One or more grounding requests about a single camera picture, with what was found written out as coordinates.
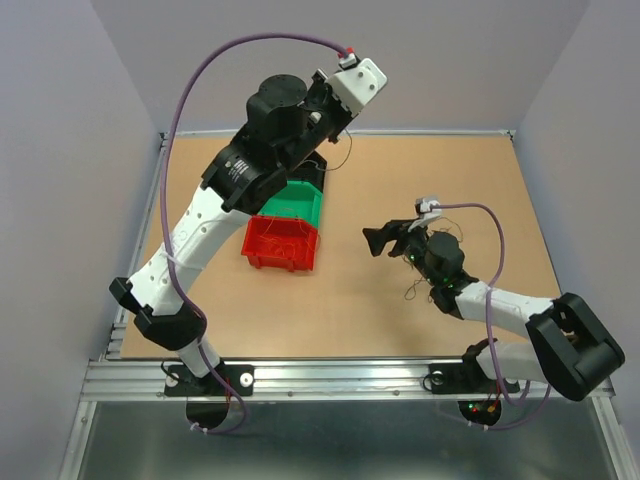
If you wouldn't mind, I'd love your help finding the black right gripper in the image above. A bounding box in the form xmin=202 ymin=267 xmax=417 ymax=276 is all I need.
xmin=362 ymin=216 xmax=439 ymax=286

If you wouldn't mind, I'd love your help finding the aluminium mounting rail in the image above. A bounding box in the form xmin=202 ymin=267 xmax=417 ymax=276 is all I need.
xmin=79 ymin=355 xmax=616 ymax=401

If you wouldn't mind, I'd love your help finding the thin orange wire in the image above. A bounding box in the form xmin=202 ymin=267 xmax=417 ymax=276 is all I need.
xmin=257 ymin=207 xmax=319 ymax=261

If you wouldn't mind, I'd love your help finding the purple camera cable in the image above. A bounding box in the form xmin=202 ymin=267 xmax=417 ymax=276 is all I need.
xmin=160 ymin=32 xmax=351 ymax=435
xmin=432 ymin=202 xmax=551 ymax=432

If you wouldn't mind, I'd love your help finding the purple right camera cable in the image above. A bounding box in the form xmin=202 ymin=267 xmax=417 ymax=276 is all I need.
xmin=432 ymin=202 xmax=551 ymax=432

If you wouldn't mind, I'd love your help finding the black plastic bin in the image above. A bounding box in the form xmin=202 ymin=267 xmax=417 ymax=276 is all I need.
xmin=287 ymin=151 xmax=328 ymax=193

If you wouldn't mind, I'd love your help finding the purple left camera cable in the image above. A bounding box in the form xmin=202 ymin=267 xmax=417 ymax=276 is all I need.
xmin=160 ymin=32 xmax=351 ymax=435

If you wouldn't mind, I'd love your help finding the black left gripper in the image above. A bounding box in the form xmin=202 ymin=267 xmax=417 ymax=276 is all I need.
xmin=278 ymin=68 xmax=356 ymax=173

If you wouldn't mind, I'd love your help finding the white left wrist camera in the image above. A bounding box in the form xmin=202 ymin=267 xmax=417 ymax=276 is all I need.
xmin=326 ymin=48 xmax=388 ymax=118

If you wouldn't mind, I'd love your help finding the green plastic bin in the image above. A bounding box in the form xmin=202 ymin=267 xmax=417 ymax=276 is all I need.
xmin=259 ymin=180 xmax=323 ymax=228

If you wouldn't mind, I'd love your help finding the red plastic bin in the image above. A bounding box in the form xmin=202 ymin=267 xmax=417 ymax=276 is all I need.
xmin=241 ymin=215 xmax=319 ymax=272

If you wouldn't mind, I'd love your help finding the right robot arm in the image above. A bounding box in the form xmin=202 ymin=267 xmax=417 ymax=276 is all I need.
xmin=363 ymin=220 xmax=625 ymax=401

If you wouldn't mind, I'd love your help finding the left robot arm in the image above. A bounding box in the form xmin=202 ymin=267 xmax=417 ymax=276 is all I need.
xmin=109 ymin=67 xmax=388 ymax=394

